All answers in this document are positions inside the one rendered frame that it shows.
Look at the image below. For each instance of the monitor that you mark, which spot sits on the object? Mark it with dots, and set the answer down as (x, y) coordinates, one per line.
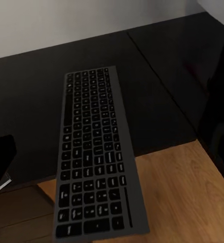
(214, 107)

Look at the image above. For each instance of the notebook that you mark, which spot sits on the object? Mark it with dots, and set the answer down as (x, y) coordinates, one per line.
(4, 180)

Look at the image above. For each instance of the cabinet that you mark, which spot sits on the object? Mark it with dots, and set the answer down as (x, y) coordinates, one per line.
(26, 214)

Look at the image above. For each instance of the desk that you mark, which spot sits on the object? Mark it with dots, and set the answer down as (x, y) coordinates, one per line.
(163, 69)

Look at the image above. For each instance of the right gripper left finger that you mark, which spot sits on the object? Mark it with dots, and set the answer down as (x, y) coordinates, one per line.
(7, 152)

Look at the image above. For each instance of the keyboard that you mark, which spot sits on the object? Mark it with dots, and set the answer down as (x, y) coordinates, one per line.
(98, 193)

